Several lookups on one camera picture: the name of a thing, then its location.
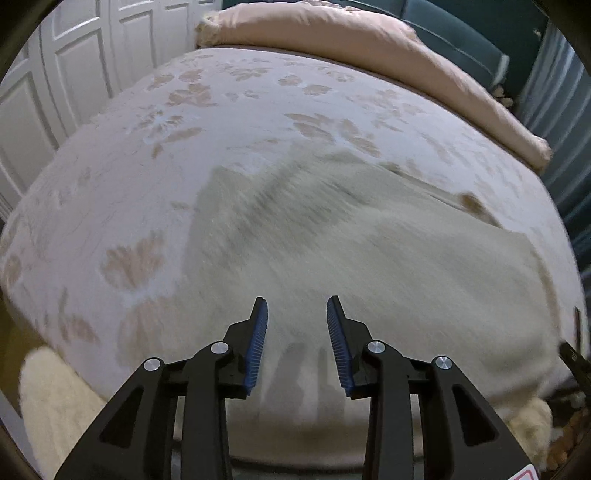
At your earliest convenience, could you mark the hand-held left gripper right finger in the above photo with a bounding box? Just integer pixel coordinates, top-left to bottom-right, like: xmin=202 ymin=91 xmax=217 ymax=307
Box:
xmin=326 ymin=295 xmax=540 ymax=480

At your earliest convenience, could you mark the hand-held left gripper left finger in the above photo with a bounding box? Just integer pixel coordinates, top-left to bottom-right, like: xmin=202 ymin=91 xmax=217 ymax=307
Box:
xmin=54 ymin=296 xmax=269 ymax=480

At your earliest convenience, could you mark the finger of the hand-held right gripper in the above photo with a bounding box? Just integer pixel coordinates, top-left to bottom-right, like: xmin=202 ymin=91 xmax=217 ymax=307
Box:
xmin=558 ymin=306 xmax=591 ymax=389

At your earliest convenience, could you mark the cream sweater with black hearts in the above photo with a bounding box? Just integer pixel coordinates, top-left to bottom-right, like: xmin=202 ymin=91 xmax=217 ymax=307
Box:
xmin=182 ymin=147 xmax=575 ymax=446

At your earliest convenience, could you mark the bed with floral cover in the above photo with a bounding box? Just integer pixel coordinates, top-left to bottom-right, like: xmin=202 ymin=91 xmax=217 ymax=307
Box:
xmin=0 ymin=44 xmax=583 ymax=467

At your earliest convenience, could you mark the cream fluffy rug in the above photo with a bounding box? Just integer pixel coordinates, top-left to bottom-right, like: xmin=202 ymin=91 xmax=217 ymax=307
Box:
xmin=20 ymin=346 xmax=556 ymax=480

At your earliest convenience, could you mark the blue-grey curtain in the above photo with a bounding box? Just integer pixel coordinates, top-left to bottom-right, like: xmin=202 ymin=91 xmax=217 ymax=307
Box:
xmin=517 ymin=18 xmax=591 ymax=298

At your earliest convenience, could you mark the small plush toy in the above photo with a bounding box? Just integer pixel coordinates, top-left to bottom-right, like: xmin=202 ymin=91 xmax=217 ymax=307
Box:
xmin=493 ymin=85 xmax=516 ymax=110

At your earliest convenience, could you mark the pink duvet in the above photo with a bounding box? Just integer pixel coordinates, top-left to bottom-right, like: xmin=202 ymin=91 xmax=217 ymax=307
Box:
xmin=195 ymin=0 xmax=553 ymax=174

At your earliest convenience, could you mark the teal padded headboard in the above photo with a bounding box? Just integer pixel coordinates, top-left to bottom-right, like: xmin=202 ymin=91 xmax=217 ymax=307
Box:
xmin=342 ymin=0 xmax=511 ymax=91

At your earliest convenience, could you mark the white panelled wardrobe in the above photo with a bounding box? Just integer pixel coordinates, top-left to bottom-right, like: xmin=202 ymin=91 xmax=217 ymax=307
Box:
xmin=0 ymin=0 xmax=223 ymax=220

